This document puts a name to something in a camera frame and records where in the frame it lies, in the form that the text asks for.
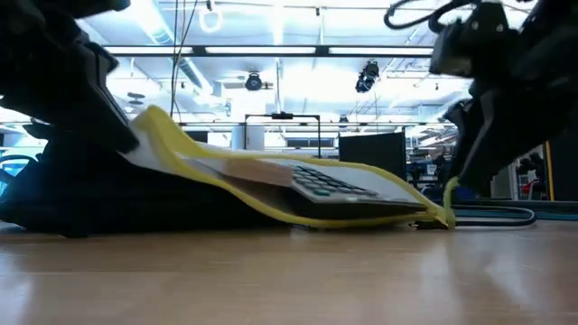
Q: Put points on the black metal table frame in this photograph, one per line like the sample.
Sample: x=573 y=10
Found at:
x=560 y=205

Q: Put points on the black hanging spotlight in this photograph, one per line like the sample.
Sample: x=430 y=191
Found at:
x=366 y=79

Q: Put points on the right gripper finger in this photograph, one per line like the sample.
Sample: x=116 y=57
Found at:
x=460 y=117
x=492 y=140

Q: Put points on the distant robot workstation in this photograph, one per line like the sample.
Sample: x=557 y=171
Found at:
x=438 y=164

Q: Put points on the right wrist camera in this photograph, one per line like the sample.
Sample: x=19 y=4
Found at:
x=474 y=45

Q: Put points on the black curtain partition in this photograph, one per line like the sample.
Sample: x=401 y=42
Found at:
x=564 y=171

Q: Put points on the black partition panel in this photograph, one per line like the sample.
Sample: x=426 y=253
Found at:
x=372 y=153

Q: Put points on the black overhead camera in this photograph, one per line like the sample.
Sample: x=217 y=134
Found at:
x=254 y=82

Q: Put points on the yellow-edged mesh pouch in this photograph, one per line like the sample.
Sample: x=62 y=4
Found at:
x=180 y=153

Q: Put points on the black rectangular stand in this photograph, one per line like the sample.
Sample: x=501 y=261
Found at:
x=282 y=116

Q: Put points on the grey calculator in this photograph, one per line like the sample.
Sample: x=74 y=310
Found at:
x=343 y=194

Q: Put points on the white round pillar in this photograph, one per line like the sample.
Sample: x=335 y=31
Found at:
x=247 y=137

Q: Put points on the distant robot with red part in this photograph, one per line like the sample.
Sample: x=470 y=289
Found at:
x=535 y=162

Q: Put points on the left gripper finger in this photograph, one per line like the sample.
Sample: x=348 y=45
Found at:
x=90 y=104

